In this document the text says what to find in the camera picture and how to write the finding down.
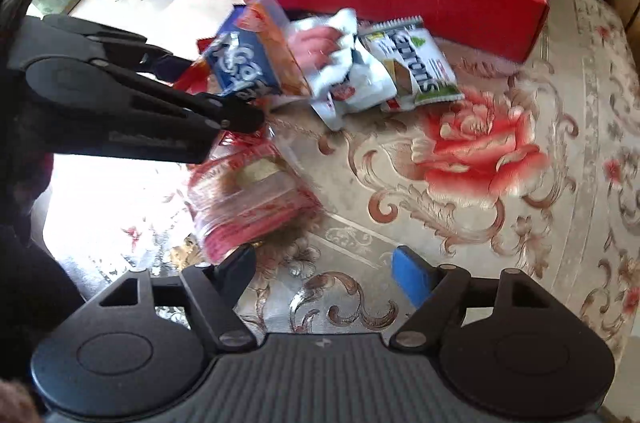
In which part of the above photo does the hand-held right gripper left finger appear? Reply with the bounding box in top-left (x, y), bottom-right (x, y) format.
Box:
top-left (99, 244), bottom-right (258, 351)

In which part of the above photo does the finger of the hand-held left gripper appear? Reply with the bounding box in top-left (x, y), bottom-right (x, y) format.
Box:
top-left (45, 14), bottom-right (197, 81)
top-left (95, 60), bottom-right (266, 165)

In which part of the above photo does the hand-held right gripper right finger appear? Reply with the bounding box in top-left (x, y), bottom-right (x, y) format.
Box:
top-left (390, 245), bottom-right (546, 350)

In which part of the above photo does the blue orange snack bag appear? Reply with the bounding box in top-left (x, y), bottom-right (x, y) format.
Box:
top-left (207, 0), bottom-right (313, 101)

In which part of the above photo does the red clear snack packet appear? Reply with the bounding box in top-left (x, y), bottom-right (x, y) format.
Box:
top-left (182, 130), bottom-right (326, 264)

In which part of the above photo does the white sausage packet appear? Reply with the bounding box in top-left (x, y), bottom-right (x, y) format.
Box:
top-left (287, 8), bottom-right (398, 131)

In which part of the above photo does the white green snack packet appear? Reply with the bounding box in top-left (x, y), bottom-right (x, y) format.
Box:
top-left (357, 16), bottom-right (466, 113)

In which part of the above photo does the brown fuzzy sleeve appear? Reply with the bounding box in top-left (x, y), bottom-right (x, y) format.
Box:
top-left (0, 378), bottom-right (42, 423)

